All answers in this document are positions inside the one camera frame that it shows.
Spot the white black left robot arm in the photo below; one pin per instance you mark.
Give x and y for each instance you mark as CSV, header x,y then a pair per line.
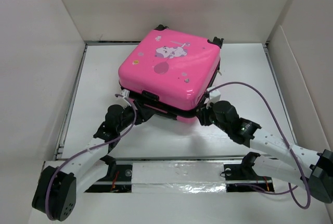
x,y
58,187

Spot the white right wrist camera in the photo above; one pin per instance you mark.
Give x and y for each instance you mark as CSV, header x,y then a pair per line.
x,y
213,95

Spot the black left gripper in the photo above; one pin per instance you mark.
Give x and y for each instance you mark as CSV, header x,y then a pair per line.
x,y
142,113

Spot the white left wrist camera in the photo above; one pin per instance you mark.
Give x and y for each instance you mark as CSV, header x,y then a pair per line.
x,y
122,98

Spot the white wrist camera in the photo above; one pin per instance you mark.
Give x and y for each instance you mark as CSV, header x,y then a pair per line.
x,y
213,95
122,98

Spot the white side board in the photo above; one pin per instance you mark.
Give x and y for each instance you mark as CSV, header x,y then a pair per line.
x,y
304,119

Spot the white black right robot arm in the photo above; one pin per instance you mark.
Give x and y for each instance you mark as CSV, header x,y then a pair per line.
x,y
272,156

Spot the metal base rail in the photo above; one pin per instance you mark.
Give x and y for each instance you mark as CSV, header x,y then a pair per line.
x,y
236,179

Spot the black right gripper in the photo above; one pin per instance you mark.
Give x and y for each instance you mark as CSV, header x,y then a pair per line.
x,y
202,114

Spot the pink kids suitcase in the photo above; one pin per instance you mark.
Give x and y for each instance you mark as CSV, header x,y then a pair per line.
x,y
170,71

